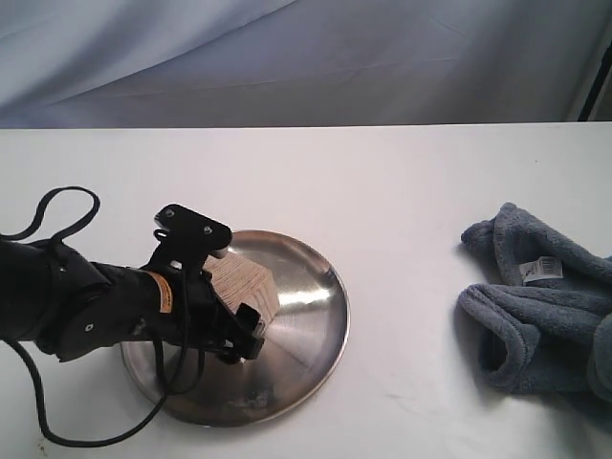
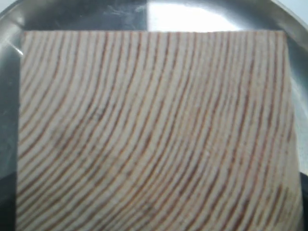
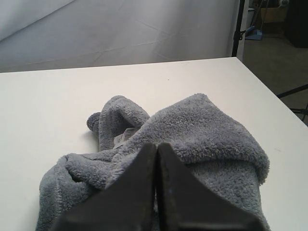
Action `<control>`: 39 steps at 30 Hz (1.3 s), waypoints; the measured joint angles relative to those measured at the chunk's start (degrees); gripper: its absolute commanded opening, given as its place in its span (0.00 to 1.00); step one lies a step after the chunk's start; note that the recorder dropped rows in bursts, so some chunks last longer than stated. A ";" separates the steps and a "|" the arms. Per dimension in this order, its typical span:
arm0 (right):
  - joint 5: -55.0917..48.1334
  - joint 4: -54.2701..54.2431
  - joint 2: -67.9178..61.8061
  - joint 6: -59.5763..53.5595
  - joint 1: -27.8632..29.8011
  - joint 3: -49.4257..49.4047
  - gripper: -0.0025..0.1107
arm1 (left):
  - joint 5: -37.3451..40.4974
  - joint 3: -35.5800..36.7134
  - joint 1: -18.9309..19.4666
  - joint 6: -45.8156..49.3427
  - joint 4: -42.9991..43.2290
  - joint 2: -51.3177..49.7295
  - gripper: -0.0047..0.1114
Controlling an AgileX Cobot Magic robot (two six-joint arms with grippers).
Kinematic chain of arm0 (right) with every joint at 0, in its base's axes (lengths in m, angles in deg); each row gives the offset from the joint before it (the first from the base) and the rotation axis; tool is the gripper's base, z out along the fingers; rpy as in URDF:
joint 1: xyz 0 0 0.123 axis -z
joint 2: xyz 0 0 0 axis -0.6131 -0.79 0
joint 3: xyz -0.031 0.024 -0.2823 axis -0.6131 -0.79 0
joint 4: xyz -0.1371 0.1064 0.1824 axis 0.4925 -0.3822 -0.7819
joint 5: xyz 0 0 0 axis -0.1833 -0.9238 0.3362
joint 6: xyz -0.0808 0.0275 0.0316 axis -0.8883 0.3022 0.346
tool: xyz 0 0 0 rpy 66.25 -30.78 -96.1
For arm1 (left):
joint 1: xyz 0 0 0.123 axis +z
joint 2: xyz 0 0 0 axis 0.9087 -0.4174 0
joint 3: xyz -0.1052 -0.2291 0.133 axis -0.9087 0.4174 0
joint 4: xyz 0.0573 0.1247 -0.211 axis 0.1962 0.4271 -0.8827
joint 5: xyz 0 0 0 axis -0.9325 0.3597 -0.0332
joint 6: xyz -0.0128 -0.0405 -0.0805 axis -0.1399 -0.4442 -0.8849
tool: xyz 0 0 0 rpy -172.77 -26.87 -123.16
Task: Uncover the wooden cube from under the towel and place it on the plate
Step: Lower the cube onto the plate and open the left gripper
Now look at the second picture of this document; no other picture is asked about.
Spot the light wooden block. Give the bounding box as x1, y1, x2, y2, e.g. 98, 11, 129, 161
16, 30, 304, 231

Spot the round stainless steel plate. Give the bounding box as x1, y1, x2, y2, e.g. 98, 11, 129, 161
0, 0, 308, 231

